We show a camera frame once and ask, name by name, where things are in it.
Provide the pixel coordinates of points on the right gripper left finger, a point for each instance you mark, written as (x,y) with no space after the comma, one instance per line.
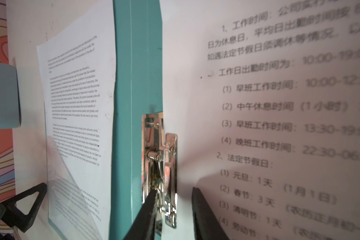
(144,226)

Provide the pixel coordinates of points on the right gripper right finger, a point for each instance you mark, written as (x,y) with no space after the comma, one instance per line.
(206,225)

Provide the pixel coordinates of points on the metal folder clip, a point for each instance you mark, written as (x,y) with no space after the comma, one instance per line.
(159,168)

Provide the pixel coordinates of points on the printed paper sheet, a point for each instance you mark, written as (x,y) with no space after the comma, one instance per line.
(78,71)
(265,99)

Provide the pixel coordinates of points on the teal folder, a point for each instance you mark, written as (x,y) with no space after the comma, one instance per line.
(138,35)

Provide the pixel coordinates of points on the grey white stapler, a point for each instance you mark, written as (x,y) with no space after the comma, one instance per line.
(10,112)

